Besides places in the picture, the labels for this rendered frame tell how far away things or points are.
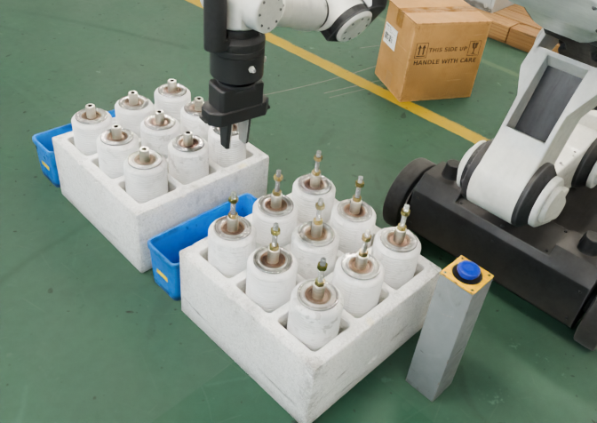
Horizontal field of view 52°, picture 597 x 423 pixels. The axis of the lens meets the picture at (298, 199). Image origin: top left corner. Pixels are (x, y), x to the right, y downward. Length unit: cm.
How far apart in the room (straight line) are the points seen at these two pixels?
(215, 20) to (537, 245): 87
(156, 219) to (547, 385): 92
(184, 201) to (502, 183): 70
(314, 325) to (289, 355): 8
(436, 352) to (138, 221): 69
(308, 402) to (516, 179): 58
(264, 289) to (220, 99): 36
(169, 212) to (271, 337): 44
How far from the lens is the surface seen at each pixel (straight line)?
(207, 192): 147
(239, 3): 94
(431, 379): 128
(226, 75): 99
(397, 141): 205
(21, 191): 180
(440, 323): 117
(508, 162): 127
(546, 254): 144
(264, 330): 115
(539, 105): 133
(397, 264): 123
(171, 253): 146
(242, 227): 122
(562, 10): 107
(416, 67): 225
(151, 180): 139
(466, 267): 111
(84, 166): 154
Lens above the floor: 104
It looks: 37 degrees down
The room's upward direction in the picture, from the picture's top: 6 degrees clockwise
